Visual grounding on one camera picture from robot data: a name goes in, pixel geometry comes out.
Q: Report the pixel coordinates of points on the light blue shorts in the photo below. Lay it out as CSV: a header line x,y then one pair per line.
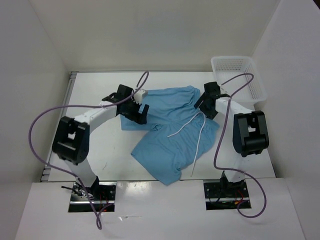
x,y
177,134

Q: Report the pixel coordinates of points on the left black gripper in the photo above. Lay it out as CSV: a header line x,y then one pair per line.
x,y
139,118

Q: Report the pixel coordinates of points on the white perforated plastic basket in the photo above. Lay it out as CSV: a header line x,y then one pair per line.
x,y
233,72

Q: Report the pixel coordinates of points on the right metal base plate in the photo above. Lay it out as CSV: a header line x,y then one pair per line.
x,y
218,199

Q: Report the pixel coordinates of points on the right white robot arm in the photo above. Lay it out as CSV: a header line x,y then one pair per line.
x,y
249,132

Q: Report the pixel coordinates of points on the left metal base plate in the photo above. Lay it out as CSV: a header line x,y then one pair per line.
x,y
104,201

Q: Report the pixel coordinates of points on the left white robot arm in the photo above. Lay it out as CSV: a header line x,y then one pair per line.
x,y
72,139

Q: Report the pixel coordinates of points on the metal base plate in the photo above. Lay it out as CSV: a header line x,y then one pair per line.
x,y
104,201
218,199

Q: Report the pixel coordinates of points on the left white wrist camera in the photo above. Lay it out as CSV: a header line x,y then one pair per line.
x,y
139,96

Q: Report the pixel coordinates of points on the aluminium table edge rail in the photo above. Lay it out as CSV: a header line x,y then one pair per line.
x,y
51,157

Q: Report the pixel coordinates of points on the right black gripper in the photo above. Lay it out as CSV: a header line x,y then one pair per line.
x,y
210,114

